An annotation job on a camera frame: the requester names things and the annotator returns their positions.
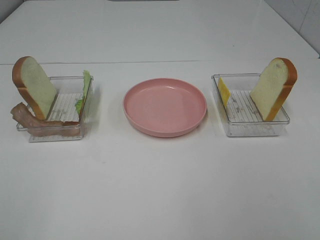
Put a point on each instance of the bread slice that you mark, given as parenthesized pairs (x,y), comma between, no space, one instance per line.
(274,85)
(34,86)

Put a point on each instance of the green lettuce leaf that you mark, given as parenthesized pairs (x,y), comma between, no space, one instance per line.
(85,92)

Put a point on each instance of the left clear plastic container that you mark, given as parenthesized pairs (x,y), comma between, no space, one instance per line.
(69,91)

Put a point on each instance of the yellow cheese slice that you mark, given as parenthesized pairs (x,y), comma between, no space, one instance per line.
(224,92)

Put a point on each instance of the right clear plastic container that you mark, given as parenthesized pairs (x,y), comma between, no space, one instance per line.
(240,117)

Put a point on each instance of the pink round plate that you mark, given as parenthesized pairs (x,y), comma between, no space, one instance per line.
(164,107)

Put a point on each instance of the clear plastic container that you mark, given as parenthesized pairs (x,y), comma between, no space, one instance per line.
(240,117)
(69,91)

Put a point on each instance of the long bacon strip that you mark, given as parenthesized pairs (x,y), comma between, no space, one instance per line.
(30,121)

